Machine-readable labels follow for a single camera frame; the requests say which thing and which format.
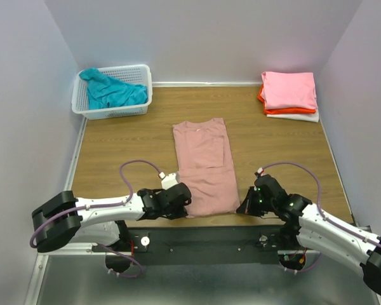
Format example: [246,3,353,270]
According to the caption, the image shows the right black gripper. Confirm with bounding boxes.
[236,186,276,216]

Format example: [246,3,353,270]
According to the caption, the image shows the dusty pink graphic t-shirt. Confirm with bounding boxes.
[173,118,240,218]

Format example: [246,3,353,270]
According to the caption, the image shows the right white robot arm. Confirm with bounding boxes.
[236,175,381,295]

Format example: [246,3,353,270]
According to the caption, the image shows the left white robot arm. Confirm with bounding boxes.
[29,183,192,253]

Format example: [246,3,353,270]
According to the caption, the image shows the folded orange t-shirt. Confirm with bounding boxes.
[257,85,316,115]

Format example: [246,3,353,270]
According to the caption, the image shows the folded white t-shirt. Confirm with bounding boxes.
[266,111,319,123]

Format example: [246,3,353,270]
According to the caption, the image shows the folded light pink t-shirt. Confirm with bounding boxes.
[261,71,318,111]

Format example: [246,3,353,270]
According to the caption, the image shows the teal t-shirt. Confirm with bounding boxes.
[79,68,148,111]

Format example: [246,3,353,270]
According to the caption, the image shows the white plastic laundry basket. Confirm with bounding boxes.
[71,64,152,120]

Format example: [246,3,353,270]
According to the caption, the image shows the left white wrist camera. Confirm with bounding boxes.
[158,172,179,190]

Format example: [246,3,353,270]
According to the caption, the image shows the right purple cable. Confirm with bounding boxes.
[255,161,381,274]

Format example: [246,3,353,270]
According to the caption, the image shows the purple cable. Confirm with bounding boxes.
[30,159,166,279]
[255,161,381,274]

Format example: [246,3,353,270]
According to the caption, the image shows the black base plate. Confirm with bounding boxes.
[91,224,318,274]

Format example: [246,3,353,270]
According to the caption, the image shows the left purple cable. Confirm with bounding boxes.
[30,159,166,279]

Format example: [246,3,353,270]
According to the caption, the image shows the aluminium frame rail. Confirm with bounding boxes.
[23,120,381,305]

